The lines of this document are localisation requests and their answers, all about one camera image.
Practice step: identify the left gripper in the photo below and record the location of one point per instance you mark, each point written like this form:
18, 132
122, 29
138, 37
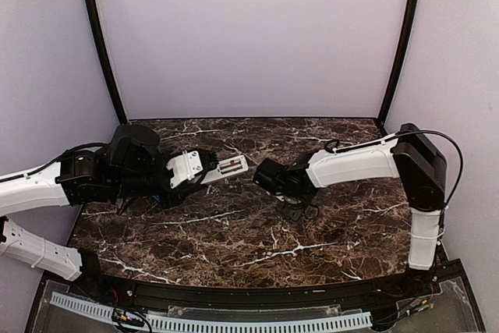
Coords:
185, 190

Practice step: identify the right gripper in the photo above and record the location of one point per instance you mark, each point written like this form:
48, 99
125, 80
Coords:
292, 214

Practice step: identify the white remote control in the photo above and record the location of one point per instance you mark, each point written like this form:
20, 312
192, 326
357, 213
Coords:
227, 168

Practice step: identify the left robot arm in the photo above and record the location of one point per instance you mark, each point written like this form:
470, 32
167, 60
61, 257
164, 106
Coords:
130, 165

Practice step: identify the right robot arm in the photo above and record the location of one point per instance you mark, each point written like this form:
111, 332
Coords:
407, 155

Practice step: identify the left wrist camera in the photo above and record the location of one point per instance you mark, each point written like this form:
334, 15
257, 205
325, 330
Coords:
191, 167

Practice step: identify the white slotted cable duct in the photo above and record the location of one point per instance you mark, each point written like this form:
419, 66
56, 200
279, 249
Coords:
159, 323

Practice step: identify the black front rail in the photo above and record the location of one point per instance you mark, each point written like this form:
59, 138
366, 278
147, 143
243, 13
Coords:
157, 296

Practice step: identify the left black frame post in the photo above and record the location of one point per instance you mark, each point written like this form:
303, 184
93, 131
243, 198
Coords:
104, 60

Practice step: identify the black frame post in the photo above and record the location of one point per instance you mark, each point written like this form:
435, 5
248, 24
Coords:
398, 62
104, 60

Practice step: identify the right black frame post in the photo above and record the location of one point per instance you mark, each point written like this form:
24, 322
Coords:
398, 62

